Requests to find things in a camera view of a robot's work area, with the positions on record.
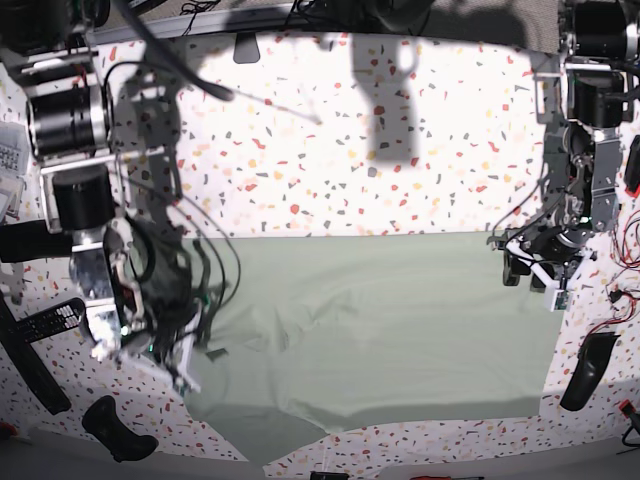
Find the small black box bottom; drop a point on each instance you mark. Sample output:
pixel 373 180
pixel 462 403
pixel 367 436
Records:
pixel 328 476

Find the red handled screwdriver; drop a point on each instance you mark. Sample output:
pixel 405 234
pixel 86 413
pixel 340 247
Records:
pixel 446 477

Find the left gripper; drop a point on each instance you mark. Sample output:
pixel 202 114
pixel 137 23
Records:
pixel 553 243

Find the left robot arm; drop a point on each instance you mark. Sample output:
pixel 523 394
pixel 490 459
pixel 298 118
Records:
pixel 589 92

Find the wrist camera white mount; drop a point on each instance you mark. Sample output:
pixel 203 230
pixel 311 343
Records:
pixel 560 279
pixel 138 351

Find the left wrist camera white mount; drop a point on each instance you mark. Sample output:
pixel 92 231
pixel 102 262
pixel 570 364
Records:
pixel 560 279

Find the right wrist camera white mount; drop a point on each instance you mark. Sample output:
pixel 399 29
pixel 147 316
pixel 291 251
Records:
pixel 138 351

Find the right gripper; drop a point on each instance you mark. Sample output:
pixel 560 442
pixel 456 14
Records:
pixel 162 294

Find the light green T-shirt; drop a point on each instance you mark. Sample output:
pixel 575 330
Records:
pixel 327 335

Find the red black device right edge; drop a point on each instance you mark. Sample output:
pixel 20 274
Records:
pixel 632 171

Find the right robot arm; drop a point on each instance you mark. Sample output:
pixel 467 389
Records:
pixel 71 129

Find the black cylindrical roll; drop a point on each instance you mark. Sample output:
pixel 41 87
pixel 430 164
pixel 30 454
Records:
pixel 27 241

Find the black TV remote control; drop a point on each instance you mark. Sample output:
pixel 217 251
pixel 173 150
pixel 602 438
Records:
pixel 52 321

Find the long black bar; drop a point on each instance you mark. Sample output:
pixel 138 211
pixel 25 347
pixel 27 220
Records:
pixel 29 365

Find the black curved handle right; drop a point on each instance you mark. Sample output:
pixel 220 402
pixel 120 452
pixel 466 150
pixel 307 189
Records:
pixel 593 359

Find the black game controller grip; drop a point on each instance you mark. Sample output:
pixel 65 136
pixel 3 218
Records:
pixel 102 422

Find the clear plastic parts box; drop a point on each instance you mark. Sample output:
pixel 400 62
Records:
pixel 15 154

